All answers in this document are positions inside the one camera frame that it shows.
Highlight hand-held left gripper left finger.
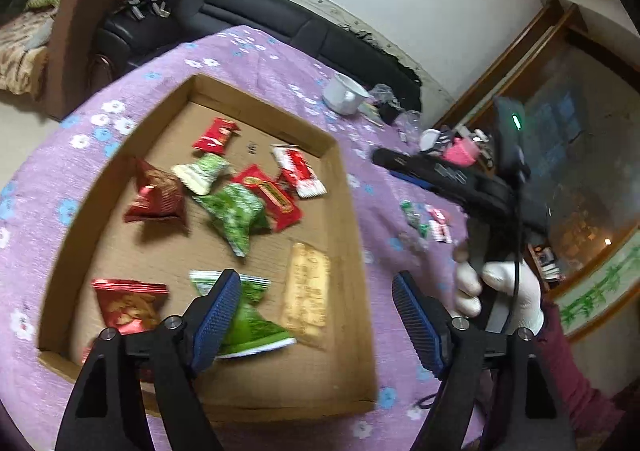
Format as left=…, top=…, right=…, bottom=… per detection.
left=54, top=268, right=243, bottom=451

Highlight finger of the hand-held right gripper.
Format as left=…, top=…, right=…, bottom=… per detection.
left=371, top=147, right=442, bottom=192

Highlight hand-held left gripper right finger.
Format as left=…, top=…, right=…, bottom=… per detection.
left=391, top=271, right=576, bottom=451

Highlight pink cartoon snack packet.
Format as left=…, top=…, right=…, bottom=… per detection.
left=425, top=205, right=455, bottom=244

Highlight clear green-edged snack packet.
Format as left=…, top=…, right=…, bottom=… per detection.
left=400, top=200, right=431, bottom=237

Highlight cardboard box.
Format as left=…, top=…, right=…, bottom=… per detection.
left=37, top=73, right=378, bottom=424

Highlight tan biscuit packet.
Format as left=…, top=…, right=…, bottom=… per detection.
left=280, top=242, right=332, bottom=332

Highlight white red snack packet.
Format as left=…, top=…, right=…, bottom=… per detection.
left=270, top=145, right=328, bottom=199

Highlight dark red snack packet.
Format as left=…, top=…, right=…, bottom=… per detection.
left=123, top=158, right=188, bottom=227

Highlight small green white snack packet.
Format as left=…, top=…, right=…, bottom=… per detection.
left=171, top=154, right=233, bottom=196

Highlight small red snack packet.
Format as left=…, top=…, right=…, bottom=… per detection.
left=192, top=117, right=241, bottom=152

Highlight person's right forearm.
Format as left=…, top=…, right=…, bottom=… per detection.
left=480, top=301, right=626, bottom=451

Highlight person's right hand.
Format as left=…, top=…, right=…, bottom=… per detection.
left=451, top=253, right=545, bottom=337

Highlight white cup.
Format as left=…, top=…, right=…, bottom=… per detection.
left=322, top=72, right=372, bottom=116

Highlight wooden cabinet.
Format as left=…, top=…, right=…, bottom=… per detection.
left=430, top=0, right=640, bottom=342

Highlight purple floral tablecloth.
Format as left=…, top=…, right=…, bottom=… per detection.
left=0, top=25, right=496, bottom=451

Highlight black leather sofa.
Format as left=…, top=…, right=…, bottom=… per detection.
left=95, top=0, right=423, bottom=114

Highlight brown chair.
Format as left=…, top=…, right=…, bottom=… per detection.
left=45, top=0, right=195, bottom=120

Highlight patterned bedding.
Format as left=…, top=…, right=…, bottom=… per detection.
left=0, top=0, right=63, bottom=96

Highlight black cable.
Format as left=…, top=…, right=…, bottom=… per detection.
left=502, top=166, right=531, bottom=332

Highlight black straps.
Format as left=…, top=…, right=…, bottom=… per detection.
left=112, top=0, right=171, bottom=24

